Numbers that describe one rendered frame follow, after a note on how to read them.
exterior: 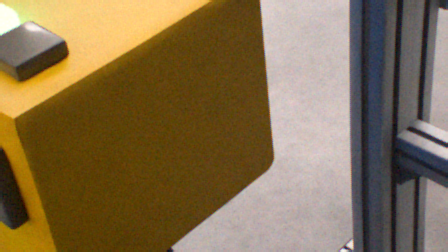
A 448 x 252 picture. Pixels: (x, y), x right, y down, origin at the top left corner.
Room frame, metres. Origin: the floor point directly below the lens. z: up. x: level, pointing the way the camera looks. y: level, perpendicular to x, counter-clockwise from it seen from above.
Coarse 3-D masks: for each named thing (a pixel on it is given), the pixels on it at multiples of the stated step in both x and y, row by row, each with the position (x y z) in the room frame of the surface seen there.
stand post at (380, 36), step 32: (352, 0) 0.73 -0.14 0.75; (384, 0) 0.70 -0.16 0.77; (416, 0) 0.73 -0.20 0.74; (352, 32) 0.73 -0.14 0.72; (384, 32) 0.70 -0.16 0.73; (416, 32) 0.73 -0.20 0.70; (352, 64) 0.73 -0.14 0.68; (384, 64) 0.70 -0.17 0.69; (416, 64) 0.73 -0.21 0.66; (352, 96) 0.73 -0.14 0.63; (384, 96) 0.70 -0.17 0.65; (416, 96) 0.74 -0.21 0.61; (352, 128) 0.73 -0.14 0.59; (384, 128) 0.70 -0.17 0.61; (352, 160) 0.73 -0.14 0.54; (384, 160) 0.70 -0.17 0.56; (352, 192) 0.73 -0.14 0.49; (384, 192) 0.70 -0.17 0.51; (416, 192) 0.75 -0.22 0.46; (352, 224) 0.73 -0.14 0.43; (384, 224) 0.70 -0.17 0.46; (416, 224) 0.75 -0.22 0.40
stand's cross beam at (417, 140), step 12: (408, 132) 0.72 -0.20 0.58; (420, 132) 0.72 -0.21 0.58; (432, 132) 0.71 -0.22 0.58; (444, 132) 0.71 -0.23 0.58; (396, 144) 0.71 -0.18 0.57; (408, 144) 0.70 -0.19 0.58; (420, 144) 0.70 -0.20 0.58; (432, 144) 0.69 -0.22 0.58; (444, 144) 0.70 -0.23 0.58; (396, 156) 0.71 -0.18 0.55; (408, 156) 0.71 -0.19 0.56; (420, 156) 0.69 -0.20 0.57; (432, 156) 0.68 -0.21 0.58; (444, 156) 0.67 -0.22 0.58; (408, 168) 0.70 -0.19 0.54; (420, 168) 0.69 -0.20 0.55; (432, 168) 0.68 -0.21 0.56; (444, 168) 0.67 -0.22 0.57; (432, 180) 0.68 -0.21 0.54; (444, 180) 0.67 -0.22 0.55
